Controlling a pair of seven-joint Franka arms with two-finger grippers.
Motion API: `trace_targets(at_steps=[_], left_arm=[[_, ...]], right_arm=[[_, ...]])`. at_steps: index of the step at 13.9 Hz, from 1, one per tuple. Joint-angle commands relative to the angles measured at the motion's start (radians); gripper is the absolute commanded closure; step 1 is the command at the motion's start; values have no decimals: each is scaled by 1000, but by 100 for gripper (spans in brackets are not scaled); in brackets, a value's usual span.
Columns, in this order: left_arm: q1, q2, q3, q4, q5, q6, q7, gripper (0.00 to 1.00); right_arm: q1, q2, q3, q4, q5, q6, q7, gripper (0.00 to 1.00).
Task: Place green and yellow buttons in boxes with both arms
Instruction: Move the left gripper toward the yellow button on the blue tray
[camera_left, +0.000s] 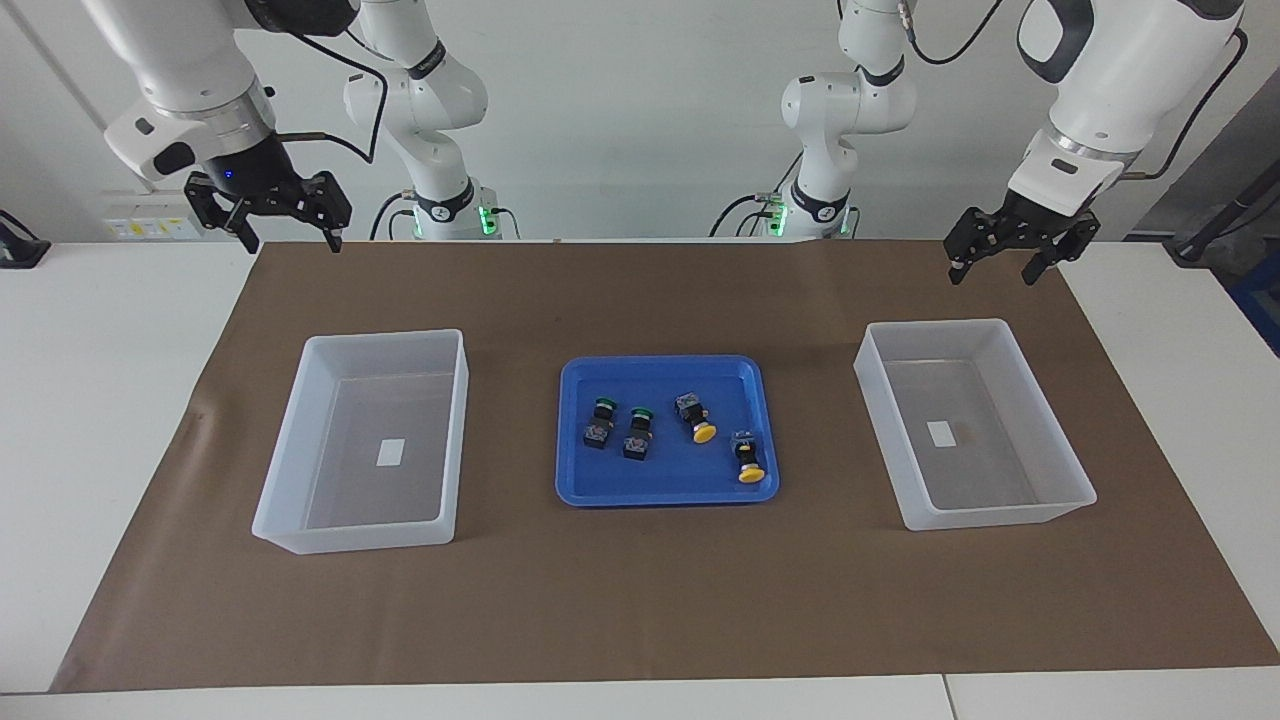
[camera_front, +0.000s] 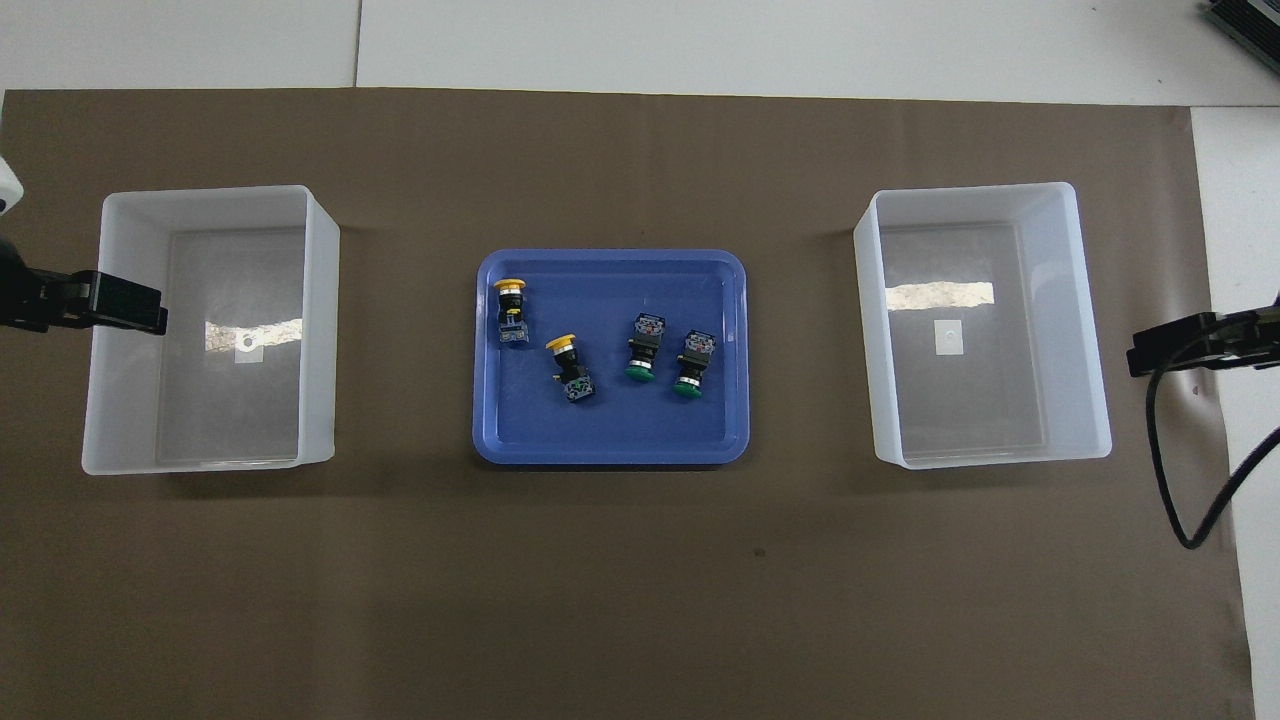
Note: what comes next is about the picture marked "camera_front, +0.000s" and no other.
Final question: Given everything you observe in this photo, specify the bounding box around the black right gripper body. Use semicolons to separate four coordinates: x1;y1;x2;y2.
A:
1213;303;1280;368

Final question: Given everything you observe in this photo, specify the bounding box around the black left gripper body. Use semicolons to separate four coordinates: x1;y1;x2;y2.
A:
0;236;98;334

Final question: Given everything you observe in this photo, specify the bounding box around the yellow push button switch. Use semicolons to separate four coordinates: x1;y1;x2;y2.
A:
493;277;529;350
545;333;597;405

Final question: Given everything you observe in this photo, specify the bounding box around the green push button switch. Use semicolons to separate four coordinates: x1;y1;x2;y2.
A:
624;312;668;384
671;329;717;400

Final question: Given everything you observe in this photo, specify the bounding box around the translucent white plastic box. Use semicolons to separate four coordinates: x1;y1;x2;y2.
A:
853;182;1113;470
82;185;341;477

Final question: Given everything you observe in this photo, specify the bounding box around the dark grey ridged device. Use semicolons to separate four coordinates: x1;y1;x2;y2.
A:
1203;0;1280;63

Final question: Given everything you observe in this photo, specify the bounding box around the blue plastic tray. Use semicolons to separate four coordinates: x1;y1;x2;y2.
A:
472;248;751;468

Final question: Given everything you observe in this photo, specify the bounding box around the brown paper table mat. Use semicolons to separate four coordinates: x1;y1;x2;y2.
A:
0;88;1256;720

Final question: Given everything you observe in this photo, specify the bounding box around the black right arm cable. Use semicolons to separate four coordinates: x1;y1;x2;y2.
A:
1145;310;1280;551

